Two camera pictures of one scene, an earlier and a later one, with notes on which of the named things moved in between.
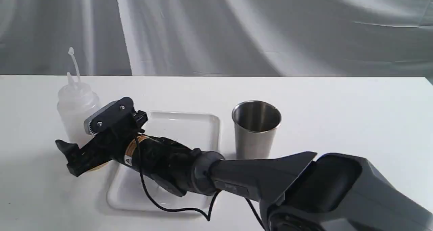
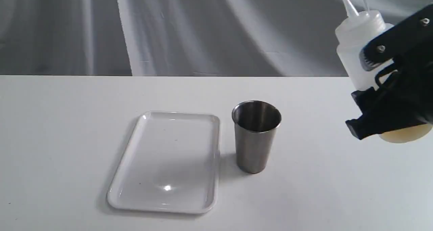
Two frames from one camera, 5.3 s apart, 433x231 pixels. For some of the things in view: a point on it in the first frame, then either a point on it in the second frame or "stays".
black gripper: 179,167 -> 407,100
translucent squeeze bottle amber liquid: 76,100 -> 352,34
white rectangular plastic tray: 128,188 stays
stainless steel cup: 255,123 stays
